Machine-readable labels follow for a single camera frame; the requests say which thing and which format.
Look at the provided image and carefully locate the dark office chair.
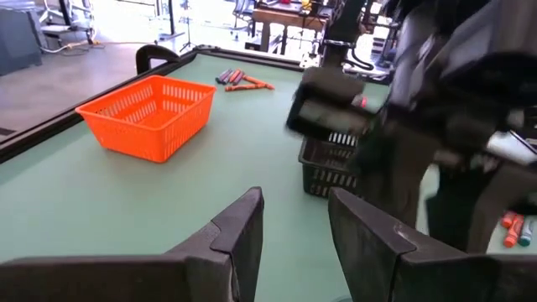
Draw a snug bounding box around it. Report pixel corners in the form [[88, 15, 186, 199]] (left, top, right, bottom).
[[230, 0, 257, 41]]

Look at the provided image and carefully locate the black tripod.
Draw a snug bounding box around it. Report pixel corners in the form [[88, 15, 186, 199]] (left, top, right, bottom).
[[179, 0, 198, 54]]

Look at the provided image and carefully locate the wooden desk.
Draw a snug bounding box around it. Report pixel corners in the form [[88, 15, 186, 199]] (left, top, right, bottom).
[[251, 7, 328, 54]]

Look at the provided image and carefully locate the black table clamp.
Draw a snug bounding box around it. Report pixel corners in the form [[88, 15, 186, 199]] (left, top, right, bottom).
[[135, 44, 181, 76]]

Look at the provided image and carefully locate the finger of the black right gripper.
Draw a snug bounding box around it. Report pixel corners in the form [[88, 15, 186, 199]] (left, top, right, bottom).
[[425, 167, 537, 253], [356, 142, 437, 227]]

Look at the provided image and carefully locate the yellow floor cable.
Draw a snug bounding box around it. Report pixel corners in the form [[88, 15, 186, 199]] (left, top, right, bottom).
[[41, 39, 102, 55]]

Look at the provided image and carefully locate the black plastic basket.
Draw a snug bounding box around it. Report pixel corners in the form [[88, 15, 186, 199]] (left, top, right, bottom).
[[298, 132, 362, 199]]

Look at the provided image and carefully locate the orange plastic basket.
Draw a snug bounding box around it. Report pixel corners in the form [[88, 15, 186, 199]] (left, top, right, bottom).
[[75, 74, 217, 164]]

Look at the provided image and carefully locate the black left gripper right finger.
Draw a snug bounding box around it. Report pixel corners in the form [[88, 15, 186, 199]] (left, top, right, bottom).
[[328, 187, 537, 302]]

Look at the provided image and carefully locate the black floor stand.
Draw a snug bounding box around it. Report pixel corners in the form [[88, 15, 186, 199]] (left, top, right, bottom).
[[154, 0, 185, 43]]

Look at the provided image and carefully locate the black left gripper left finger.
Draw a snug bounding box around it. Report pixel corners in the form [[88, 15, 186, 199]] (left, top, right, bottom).
[[0, 186, 265, 302]]

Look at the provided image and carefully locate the black computer tower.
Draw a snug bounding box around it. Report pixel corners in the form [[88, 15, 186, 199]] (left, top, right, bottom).
[[0, 8, 43, 77]]

